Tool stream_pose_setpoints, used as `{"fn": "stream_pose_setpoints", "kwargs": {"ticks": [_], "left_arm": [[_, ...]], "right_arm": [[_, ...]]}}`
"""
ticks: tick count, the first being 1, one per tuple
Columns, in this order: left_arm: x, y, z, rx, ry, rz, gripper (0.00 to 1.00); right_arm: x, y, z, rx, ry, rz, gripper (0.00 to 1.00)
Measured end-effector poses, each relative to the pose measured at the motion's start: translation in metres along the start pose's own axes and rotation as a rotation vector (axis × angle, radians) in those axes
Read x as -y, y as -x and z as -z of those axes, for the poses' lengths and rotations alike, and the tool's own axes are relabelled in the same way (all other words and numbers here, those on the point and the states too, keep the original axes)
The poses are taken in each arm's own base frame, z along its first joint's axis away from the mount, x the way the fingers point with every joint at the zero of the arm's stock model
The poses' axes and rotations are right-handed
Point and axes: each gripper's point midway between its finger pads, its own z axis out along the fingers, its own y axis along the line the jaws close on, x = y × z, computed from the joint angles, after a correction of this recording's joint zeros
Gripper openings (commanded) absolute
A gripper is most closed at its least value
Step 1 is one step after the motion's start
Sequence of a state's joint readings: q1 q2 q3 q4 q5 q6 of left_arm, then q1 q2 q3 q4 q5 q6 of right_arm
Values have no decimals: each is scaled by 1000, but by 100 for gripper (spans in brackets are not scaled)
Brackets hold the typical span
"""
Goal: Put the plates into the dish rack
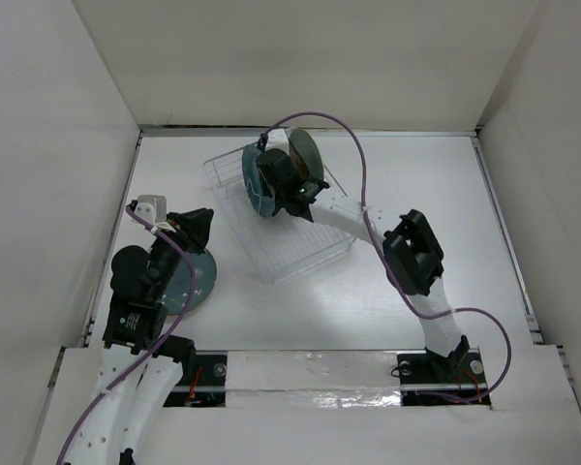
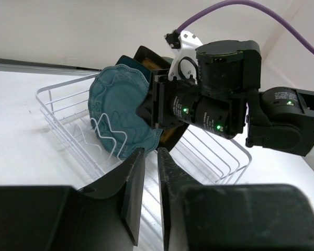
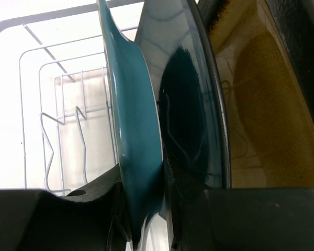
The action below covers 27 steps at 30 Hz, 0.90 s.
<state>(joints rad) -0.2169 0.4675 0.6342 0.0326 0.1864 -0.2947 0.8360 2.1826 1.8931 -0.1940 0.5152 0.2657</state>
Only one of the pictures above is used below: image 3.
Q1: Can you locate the black yellow square plate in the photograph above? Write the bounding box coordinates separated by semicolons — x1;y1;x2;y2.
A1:
198;1;314;188

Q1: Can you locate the clear wire dish rack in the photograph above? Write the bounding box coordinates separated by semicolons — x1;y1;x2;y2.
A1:
0;1;117;195

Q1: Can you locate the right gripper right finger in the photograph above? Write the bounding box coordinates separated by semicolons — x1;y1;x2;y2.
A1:
164;155;314;250

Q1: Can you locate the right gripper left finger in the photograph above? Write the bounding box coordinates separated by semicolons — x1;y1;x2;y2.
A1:
0;166;130;250

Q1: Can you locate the scalloped teal round plate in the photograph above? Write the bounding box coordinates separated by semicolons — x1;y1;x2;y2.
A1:
98;1;164;250

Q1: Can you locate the dark teal square plate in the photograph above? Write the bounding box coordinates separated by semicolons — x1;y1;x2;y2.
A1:
135;1;231;233

